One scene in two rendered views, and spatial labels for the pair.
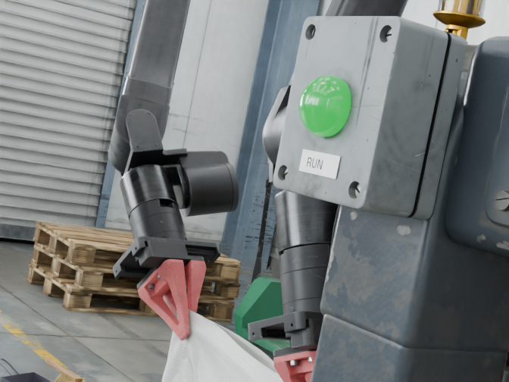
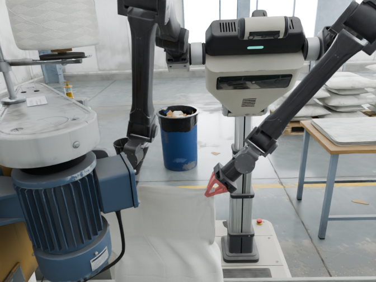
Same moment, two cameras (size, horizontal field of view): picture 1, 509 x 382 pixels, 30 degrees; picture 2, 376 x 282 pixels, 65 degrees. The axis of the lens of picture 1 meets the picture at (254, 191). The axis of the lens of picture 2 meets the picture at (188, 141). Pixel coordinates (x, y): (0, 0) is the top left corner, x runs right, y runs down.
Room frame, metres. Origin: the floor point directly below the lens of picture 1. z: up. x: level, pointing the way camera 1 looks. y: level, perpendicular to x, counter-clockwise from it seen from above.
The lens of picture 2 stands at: (1.41, -0.63, 1.57)
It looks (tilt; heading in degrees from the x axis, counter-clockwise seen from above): 22 degrees down; 127
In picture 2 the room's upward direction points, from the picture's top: 3 degrees counter-clockwise
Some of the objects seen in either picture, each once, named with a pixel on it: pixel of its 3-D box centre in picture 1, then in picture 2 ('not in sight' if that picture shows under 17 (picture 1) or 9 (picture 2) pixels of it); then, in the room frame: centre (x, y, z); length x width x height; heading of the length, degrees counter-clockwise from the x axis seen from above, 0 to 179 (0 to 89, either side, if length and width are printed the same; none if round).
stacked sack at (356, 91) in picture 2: not in sight; (342, 87); (0.71, 4.13, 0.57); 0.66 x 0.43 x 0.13; 124
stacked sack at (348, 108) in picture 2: not in sight; (339, 103); (0.71, 4.12, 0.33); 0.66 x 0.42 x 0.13; 127
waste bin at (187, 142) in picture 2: not in sight; (179, 138); (-0.54, 1.81, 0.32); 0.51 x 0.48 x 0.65; 124
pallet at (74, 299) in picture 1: (129, 291); not in sight; (6.52, 0.71, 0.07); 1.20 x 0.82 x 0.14; 122
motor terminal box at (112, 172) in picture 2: not in sight; (115, 187); (0.95, -0.29, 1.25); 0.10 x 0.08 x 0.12; 149
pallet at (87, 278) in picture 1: (135, 270); not in sight; (6.53, 0.70, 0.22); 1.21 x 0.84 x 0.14; 124
